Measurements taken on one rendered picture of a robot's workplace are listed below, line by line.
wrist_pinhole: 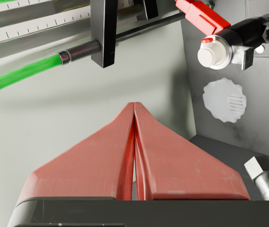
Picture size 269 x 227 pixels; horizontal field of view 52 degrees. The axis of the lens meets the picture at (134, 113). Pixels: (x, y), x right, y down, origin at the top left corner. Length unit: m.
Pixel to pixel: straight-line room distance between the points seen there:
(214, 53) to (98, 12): 0.19
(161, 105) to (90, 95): 0.18
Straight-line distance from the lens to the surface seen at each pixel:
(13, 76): 0.33
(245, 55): 0.21
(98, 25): 0.37
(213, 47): 0.22
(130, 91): 0.54
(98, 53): 0.39
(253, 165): 0.24
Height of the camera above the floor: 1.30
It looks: 33 degrees down
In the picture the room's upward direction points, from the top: 120 degrees counter-clockwise
